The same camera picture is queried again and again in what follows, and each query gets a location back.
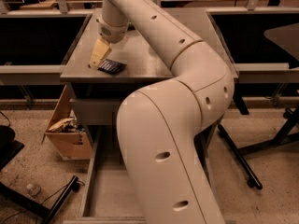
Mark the black metal stand leg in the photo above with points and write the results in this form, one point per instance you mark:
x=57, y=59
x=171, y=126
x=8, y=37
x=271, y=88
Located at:
x=283, y=137

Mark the cardboard box with trash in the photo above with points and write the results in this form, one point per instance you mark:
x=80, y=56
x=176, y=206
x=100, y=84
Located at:
x=68, y=137

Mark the grey drawer cabinet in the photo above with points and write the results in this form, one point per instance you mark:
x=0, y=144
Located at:
x=143, y=68

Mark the closed grey top drawer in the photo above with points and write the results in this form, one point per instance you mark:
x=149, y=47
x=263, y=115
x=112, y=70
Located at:
x=93, y=112

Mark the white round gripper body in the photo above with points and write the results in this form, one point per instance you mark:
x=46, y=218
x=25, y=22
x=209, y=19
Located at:
x=112, y=33

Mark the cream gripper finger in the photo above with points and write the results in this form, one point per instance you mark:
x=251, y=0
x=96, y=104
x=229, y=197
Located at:
x=101, y=49

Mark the dark blue rxbar wrapper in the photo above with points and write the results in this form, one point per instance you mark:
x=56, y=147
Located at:
x=111, y=67

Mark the open grey middle drawer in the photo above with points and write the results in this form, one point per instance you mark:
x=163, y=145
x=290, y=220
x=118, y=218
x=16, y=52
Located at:
x=109, y=196

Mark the clear plastic bottle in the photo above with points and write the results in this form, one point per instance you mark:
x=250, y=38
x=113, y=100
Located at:
x=33, y=189

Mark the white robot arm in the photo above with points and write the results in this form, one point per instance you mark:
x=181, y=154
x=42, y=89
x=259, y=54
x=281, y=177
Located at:
x=162, y=162

